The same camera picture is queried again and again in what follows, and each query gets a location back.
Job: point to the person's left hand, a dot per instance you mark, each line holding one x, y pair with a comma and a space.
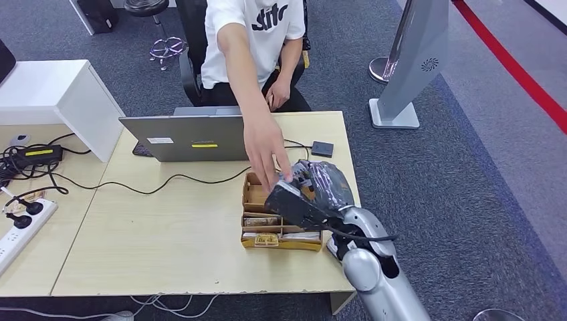
278, 95

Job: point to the person's right hand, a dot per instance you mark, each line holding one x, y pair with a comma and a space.
265, 150

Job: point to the person's right forearm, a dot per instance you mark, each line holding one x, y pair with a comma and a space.
239, 75

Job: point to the person's left forearm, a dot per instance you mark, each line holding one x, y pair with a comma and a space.
290, 62

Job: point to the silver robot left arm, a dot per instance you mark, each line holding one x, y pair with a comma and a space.
376, 274

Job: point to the person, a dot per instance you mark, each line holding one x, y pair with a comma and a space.
265, 48

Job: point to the brown patterned card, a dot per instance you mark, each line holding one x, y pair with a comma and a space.
260, 222

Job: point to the gold patterned card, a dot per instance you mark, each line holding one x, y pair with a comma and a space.
266, 240

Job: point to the white card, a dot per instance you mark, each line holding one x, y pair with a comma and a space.
301, 236

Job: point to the small yellow object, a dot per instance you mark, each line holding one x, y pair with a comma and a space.
306, 60

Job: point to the wooden compartment organizer box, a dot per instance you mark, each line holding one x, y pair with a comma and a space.
254, 195

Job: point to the small dark square device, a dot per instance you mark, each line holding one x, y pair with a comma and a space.
322, 149

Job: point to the grey laptop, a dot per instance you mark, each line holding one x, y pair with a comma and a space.
190, 135

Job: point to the black office chair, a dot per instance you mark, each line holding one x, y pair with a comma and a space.
192, 53

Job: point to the chrome stanchion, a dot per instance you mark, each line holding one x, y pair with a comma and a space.
380, 70

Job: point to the grey kiosk stand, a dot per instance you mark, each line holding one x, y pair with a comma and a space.
412, 66

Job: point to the black stool chrome base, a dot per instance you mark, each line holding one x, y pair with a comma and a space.
145, 6

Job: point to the black case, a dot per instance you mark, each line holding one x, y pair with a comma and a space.
99, 15

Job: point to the white furniture panel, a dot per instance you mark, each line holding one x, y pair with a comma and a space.
84, 17

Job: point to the black power adapter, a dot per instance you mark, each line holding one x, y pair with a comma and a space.
39, 154

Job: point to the white cabinet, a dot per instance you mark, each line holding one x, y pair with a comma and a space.
44, 88

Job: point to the black plug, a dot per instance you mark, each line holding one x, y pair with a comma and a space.
32, 207
19, 220

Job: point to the grey mouse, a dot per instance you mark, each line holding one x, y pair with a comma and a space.
19, 140

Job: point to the white power strip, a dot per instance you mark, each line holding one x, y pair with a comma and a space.
22, 234

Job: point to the black monitor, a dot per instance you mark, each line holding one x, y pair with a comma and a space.
5, 59

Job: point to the round grey base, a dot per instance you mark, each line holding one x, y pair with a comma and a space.
496, 315

